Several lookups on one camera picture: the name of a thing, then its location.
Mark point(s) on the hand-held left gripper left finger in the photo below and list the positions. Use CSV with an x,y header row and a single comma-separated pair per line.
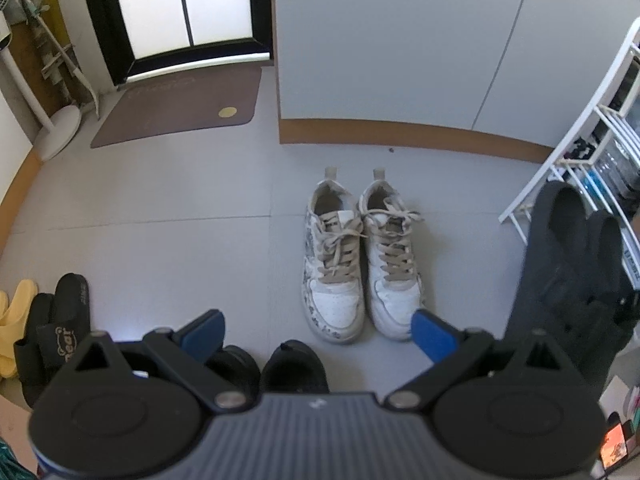
x,y
202,334

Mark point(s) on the flat mop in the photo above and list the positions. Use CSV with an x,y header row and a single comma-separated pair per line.
x,y
60,55

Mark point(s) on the clear water bottle blue label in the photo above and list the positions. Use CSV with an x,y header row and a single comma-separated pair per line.
x,y
617,170

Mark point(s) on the green cloth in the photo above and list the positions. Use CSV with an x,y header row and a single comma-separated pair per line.
x,y
12,462

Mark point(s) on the black knit clog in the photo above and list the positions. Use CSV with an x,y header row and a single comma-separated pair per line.
x,y
612,285
545,280

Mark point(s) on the black slide sandal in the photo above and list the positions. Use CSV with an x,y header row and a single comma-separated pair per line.
x,y
32,340
70,300

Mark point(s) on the yellow slipper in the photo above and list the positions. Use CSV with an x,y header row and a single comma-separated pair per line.
x,y
17,320

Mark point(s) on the brown doormat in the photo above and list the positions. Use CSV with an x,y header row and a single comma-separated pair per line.
x,y
175,105

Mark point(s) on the black framed glass door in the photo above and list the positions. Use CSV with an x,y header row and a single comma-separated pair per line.
x,y
107,20

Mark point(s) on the cardboard box red print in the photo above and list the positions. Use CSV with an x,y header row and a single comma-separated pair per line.
x,y
15,415

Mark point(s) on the white standing fan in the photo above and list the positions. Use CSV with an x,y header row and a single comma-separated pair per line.
x,y
55,130

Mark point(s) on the white shoe rack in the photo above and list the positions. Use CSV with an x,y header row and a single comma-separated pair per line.
x,y
585,115

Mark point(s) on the white cabinet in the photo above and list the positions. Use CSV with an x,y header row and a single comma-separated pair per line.
x,y
400,50

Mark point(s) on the black lace-up sneaker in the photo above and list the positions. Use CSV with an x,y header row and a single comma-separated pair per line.
x,y
295,367
232,367

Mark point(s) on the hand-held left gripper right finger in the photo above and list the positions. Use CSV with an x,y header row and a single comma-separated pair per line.
x,y
435,336

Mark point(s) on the smartphone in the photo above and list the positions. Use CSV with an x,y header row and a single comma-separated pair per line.
x,y
612,447

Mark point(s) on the white lace-up sneaker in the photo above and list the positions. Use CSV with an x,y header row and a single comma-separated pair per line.
x,y
332,300
395,300

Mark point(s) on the white printed box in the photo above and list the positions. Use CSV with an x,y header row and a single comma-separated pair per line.
x,y
632,267

